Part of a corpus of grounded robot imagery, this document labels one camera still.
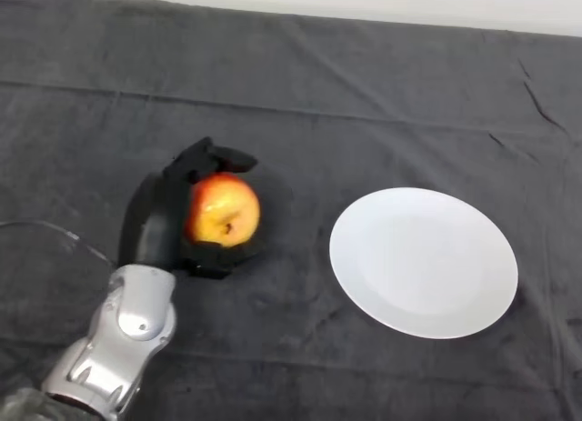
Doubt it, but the thin wrist cable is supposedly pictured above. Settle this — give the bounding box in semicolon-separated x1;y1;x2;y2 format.
0;219;115;267

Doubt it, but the black cloth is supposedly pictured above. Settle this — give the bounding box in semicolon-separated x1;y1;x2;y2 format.
0;0;582;421

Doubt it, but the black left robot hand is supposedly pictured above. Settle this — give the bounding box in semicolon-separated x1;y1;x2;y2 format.
116;136;268;281

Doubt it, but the red yellow apple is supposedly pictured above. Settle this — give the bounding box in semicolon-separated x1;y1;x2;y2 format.
186;173;262;249

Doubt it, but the white round plate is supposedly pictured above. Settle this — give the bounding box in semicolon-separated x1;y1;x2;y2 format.
328;186;519;340

